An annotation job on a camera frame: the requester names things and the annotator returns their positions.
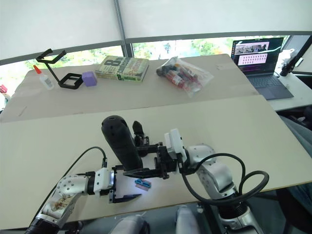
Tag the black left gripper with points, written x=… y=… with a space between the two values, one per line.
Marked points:
x=111 y=196

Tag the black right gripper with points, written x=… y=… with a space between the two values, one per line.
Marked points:
x=167 y=162

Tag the black electric screwdriver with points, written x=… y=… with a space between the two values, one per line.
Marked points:
x=119 y=141

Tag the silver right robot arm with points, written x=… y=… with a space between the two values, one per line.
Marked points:
x=214 y=175

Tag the black jointed desk arm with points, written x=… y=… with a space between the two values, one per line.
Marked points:
x=288 y=64

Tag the black pointed finger piece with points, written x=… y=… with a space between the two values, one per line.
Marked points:
x=138 y=127

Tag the small blue plastic packet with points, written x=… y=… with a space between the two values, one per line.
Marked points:
x=140 y=182

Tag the dark grey rounded shape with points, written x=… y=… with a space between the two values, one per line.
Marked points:
x=129 y=225
x=186 y=219

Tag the clear plastic bag of parts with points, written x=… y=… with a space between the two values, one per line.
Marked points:
x=182 y=75

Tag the green and cream book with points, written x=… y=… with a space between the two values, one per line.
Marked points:
x=122 y=68

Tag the purple cube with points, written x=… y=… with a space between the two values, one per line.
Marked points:
x=89 y=79

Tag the black angular phone stand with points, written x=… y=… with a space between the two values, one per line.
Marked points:
x=70 y=81

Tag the glue bottle with orange cap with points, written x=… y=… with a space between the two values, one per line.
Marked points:
x=45 y=80

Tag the silver blind pole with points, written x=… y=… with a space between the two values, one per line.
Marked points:
x=120 y=19

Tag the open dark laptop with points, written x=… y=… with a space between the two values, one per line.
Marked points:
x=260 y=63

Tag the grey trouser leg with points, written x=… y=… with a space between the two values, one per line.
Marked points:
x=298 y=139

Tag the red object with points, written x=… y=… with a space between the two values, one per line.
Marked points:
x=3 y=89

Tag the white window blind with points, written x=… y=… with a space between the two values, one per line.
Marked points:
x=214 y=14
x=56 y=22

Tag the white side desk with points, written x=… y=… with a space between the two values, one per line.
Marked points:
x=299 y=92

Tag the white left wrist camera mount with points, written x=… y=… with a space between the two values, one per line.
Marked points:
x=103 y=179

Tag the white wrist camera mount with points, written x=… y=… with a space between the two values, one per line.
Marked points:
x=175 y=142
x=103 y=179

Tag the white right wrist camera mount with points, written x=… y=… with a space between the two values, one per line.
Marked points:
x=175 y=142

